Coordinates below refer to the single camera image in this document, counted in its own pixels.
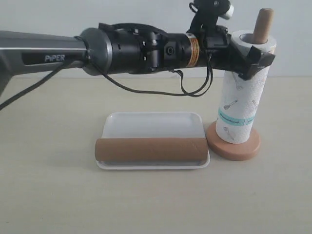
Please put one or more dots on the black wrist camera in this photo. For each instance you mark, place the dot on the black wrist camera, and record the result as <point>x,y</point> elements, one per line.
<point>207,13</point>

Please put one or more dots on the brown cardboard tube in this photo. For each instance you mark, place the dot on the brown cardboard tube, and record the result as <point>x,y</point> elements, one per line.
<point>151,149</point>

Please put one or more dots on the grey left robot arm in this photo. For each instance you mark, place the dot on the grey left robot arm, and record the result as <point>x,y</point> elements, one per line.
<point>131,48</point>

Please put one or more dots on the wooden paper towel holder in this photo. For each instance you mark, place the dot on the wooden paper towel holder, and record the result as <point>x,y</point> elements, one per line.
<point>236,152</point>

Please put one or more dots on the white rectangular tray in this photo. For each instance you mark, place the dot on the white rectangular tray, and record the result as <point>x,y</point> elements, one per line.
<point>135,125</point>

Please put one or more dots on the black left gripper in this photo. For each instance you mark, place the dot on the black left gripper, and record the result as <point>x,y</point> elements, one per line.
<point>236,53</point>

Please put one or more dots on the white printed paper towel roll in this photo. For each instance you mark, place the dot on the white printed paper towel roll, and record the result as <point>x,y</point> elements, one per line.
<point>238,106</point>

